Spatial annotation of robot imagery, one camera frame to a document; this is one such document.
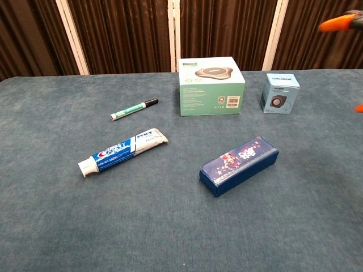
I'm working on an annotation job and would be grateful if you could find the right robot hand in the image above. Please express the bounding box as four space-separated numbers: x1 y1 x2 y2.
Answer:
318 10 363 113

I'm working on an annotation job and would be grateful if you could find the card with glasses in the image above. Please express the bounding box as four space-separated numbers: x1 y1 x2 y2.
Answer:
199 136 280 198

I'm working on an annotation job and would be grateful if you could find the brown curtain partition panel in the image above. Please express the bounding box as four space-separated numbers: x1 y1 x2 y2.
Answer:
174 0 284 72
66 0 174 76
272 0 363 71
0 0 90 82

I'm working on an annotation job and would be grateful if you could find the small light-blue speaker box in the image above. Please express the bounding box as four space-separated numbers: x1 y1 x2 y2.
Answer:
260 73 301 115

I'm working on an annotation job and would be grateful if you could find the teal speakerphone product box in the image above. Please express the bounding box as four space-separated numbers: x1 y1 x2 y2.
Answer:
178 56 246 117

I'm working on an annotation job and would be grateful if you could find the green marker pen black cap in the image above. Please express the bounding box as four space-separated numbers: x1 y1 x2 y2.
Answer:
109 97 159 122

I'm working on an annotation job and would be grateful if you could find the blue white toothpaste tube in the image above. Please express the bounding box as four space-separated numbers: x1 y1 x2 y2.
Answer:
78 127 169 178

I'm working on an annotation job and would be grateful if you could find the blue felt table cover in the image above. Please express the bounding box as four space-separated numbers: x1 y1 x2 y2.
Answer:
0 69 363 272

